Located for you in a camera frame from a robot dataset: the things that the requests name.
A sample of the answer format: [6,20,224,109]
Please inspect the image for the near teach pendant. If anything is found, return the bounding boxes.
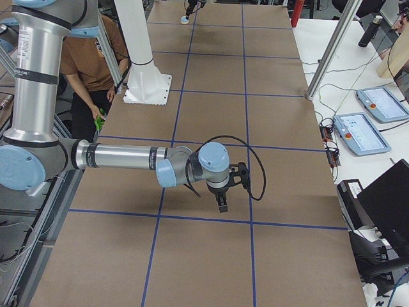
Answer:
[333,113,391,156]

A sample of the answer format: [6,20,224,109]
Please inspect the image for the far teach pendant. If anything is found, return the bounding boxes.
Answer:
[357,86,408,123]

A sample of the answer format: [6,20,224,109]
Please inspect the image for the white camera mast base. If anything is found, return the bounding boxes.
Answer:
[114,0,172,106]

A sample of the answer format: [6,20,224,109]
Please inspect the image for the red cylinder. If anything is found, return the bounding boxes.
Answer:
[291,0,305,28]

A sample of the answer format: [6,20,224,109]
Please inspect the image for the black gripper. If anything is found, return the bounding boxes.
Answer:
[207,185,229,213]
[186,0,197,17]

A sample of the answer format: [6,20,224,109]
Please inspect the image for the blue wooden call bell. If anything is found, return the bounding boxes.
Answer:
[180,16,189,24]

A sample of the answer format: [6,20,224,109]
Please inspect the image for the green scissors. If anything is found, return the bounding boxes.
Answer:
[94,108,105,132]

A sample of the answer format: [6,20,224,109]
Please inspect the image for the teach pendant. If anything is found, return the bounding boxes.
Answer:
[357,86,408,123]
[333,113,391,156]

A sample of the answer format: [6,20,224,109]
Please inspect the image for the aluminium frame post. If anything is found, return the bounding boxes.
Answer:
[305,0,362,100]

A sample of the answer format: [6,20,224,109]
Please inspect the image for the person in brown shirt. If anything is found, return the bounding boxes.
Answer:
[59,14,130,143]

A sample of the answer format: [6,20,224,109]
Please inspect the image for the usb hub with cables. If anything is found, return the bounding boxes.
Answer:
[319,118,341,169]

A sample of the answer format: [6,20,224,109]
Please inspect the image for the black water bottle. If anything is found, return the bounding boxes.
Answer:
[358,15,383,47]

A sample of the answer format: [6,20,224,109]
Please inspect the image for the black power box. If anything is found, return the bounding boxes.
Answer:
[336,179,374,230]

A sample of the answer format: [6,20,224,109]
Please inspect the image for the black laptop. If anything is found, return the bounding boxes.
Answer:
[358,159,408,256]

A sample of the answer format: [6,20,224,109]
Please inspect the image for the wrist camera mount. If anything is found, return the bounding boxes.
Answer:
[227,162,251,191]

